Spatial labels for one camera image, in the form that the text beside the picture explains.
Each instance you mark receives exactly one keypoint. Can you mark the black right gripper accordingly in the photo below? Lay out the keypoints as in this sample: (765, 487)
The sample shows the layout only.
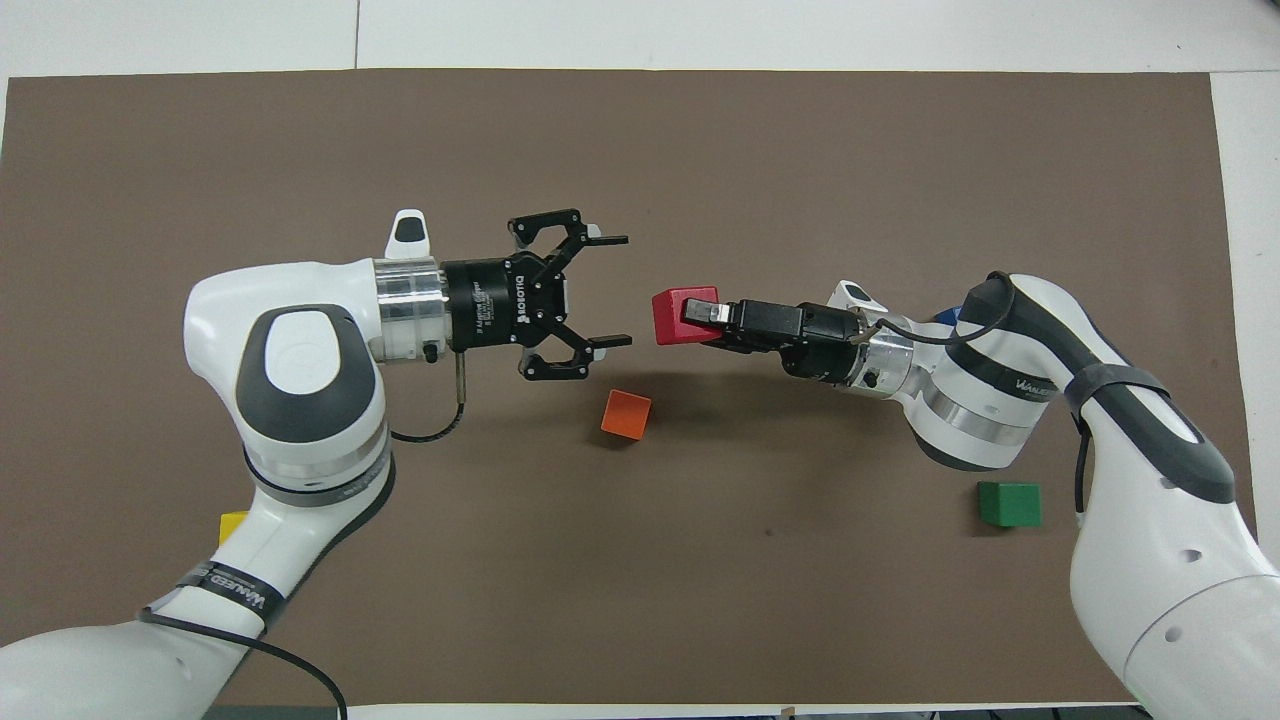
(830, 345)

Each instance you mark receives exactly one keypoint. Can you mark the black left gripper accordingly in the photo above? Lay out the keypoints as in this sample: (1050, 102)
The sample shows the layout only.
(500, 305)

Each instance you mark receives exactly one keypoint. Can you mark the red cube block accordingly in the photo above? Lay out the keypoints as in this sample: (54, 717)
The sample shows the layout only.
(668, 318)

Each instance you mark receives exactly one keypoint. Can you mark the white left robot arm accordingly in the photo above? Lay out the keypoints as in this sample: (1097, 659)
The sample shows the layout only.
(300, 400)

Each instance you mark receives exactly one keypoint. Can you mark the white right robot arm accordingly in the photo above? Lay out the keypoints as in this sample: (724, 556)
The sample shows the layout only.
(1150, 560)

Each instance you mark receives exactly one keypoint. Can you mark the orange cube block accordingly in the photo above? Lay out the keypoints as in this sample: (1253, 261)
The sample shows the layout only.
(626, 415)

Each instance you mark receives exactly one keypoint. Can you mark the blue cube block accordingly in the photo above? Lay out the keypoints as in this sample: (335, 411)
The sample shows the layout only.
(948, 317)

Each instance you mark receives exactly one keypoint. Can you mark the green cube block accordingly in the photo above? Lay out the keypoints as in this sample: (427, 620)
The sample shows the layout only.
(1008, 505)

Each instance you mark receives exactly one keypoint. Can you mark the yellow cube block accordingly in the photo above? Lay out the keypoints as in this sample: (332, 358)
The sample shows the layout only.
(233, 528)

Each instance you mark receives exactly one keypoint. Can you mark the brown table mat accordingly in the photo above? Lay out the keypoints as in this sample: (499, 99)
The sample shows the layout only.
(700, 150)

